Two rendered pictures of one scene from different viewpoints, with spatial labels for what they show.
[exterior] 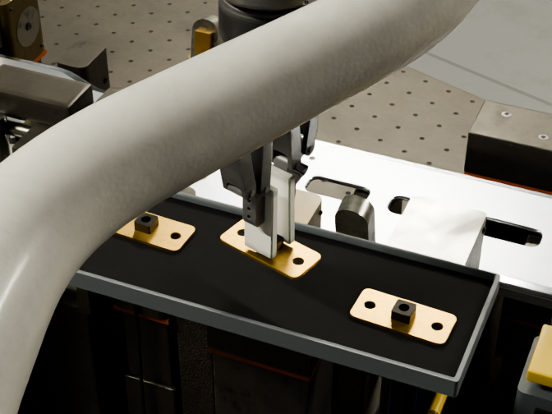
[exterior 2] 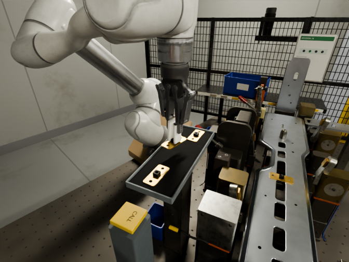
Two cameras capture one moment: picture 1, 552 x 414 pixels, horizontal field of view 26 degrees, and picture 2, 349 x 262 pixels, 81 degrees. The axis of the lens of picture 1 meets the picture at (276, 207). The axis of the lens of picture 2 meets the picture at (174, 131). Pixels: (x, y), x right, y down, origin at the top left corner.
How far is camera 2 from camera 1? 101 cm
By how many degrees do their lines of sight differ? 75
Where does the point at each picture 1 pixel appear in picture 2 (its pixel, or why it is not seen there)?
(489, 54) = not seen: outside the picture
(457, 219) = (229, 212)
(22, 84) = (243, 114)
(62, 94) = (240, 118)
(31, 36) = (327, 148)
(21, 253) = (56, 34)
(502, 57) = not seen: outside the picture
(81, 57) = (319, 154)
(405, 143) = not seen: outside the picture
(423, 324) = (152, 178)
